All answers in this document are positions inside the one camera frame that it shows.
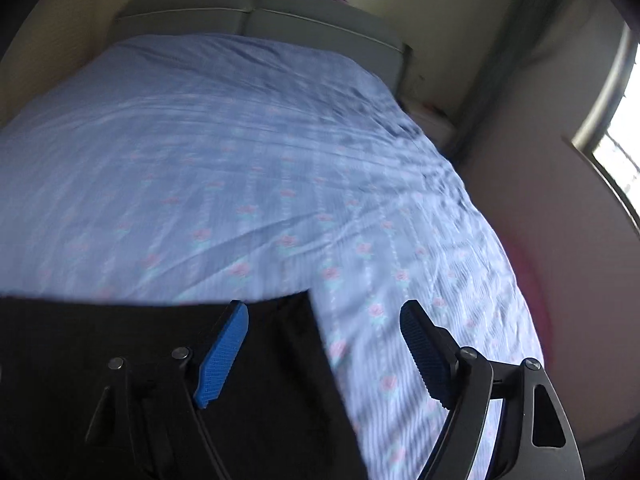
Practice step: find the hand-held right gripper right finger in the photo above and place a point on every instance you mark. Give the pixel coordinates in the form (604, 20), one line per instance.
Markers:
(425, 347)

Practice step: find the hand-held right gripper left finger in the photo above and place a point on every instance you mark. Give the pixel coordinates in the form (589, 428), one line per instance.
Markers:
(223, 355)

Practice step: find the black pants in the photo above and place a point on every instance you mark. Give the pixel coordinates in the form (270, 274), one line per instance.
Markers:
(280, 390)

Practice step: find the blue floral bed sheet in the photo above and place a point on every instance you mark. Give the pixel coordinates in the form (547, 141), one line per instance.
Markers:
(240, 170)

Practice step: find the white bedside table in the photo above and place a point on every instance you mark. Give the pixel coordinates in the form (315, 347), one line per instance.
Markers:
(432, 122)

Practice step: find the window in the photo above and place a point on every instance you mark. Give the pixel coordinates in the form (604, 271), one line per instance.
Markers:
(612, 110)

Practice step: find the grey padded headboard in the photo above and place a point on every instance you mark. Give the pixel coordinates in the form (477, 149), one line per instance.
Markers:
(260, 15)

